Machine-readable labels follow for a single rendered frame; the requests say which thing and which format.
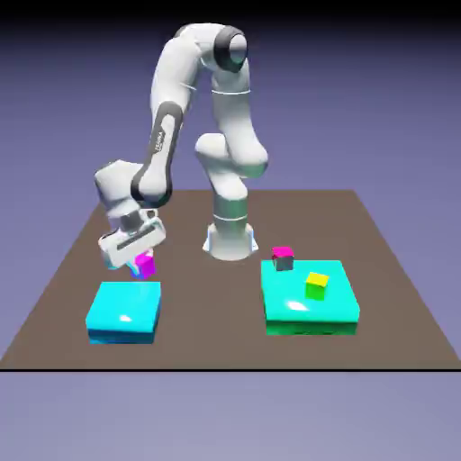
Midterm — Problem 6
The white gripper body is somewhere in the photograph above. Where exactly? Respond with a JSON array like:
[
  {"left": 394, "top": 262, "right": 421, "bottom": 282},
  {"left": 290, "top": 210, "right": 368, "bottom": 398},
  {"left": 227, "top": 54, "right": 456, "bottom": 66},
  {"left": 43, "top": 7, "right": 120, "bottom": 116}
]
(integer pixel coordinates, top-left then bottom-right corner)
[{"left": 97, "top": 221, "right": 167, "bottom": 271}]

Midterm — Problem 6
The small magenta cube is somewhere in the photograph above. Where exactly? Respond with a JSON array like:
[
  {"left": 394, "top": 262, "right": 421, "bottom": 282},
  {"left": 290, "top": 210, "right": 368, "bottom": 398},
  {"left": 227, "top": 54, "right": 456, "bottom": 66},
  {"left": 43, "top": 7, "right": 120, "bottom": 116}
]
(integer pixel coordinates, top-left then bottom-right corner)
[{"left": 131, "top": 250, "right": 157, "bottom": 281}]

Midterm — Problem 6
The small pink cube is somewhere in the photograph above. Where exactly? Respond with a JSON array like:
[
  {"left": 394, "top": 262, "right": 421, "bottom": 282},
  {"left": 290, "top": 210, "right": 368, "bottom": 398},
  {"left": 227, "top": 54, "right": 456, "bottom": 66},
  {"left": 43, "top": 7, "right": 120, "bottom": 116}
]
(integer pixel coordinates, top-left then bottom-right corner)
[{"left": 271, "top": 246, "right": 295, "bottom": 272}]

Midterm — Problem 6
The small yellow cube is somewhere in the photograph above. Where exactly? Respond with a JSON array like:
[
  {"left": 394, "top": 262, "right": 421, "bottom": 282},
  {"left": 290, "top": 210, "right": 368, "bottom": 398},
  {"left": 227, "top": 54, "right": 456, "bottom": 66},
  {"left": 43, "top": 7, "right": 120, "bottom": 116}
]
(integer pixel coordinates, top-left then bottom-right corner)
[{"left": 304, "top": 272, "right": 330, "bottom": 301}]

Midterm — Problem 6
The large cyan box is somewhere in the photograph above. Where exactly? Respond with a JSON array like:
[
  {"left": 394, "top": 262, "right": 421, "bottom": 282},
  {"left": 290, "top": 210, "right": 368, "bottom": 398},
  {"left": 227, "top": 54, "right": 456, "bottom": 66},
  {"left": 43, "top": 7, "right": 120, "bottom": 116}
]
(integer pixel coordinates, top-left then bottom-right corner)
[{"left": 85, "top": 281, "right": 162, "bottom": 345}]

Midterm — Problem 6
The large turquoise box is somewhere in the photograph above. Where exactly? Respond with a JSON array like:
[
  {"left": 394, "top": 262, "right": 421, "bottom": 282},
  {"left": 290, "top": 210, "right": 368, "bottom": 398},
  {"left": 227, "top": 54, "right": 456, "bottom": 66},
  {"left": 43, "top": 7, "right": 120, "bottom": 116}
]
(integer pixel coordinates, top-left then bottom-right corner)
[{"left": 260, "top": 259, "right": 361, "bottom": 337}]

